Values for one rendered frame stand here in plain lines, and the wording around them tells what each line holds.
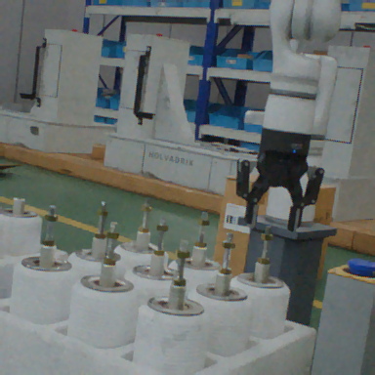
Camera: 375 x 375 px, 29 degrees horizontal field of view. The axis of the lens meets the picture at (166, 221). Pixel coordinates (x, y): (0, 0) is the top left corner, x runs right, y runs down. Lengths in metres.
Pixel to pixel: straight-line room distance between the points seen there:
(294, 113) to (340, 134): 2.07
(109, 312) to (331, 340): 0.31
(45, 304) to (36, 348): 0.07
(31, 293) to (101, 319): 0.13
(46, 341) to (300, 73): 0.52
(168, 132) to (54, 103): 0.86
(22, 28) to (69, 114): 4.25
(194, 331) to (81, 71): 3.68
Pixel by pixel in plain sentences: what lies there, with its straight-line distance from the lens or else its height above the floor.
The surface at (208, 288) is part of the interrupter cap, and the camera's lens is 1.08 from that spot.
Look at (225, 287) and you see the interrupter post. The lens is 1.06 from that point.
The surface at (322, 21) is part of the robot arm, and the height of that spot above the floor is 0.65.
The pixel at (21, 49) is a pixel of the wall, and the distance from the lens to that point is 8.68.
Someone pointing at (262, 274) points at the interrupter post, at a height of 0.27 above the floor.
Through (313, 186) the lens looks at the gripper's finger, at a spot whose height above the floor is 0.41.
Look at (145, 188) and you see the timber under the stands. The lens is 3.68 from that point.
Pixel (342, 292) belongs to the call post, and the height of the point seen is 0.29.
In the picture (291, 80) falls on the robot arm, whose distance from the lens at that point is 1.10.
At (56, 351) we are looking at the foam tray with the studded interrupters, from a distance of 1.02.
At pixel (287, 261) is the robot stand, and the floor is 0.24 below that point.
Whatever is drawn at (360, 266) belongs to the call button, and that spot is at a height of 0.33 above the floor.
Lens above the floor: 0.53
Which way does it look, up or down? 10 degrees down
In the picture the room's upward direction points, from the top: 7 degrees clockwise
